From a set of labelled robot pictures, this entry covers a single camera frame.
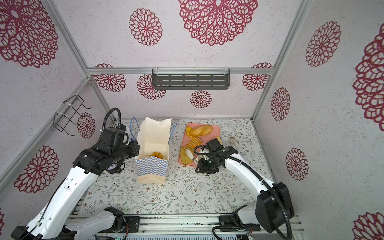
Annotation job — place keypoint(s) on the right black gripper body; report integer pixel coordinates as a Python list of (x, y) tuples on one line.
[(208, 166)]

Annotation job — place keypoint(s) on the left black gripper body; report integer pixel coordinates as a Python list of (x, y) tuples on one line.
[(130, 150)]

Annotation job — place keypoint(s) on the blue checkered paper bag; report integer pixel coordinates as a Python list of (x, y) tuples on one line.
[(153, 136)]

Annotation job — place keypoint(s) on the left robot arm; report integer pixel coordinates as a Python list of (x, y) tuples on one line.
[(108, 154)]

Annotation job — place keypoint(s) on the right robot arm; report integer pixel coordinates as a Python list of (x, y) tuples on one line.
[(273, 209)]

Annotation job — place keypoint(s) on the striped twisted bread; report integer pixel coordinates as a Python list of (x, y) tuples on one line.
[(193, 143)]

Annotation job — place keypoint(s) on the long baguette bread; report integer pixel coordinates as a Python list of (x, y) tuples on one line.
[(201, 131)]

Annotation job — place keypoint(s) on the yellow croissant bread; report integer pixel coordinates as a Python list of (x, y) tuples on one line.
[(188, 129)]

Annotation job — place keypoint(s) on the pink plastic tray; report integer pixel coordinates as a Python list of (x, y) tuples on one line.
[(205, 139)]

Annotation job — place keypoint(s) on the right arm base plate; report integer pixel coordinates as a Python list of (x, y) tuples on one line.
[(230, 223)]

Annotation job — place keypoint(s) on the aluminium front rail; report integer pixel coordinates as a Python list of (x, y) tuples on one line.
[(174, 224)]

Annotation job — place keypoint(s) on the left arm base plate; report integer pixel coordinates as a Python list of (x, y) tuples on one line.
[(129, 223)]

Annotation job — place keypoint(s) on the black wire rack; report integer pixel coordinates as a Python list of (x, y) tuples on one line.
[(62, 119)]

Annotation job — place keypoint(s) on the grey wall shelf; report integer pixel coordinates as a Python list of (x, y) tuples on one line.
[(191, 80)]

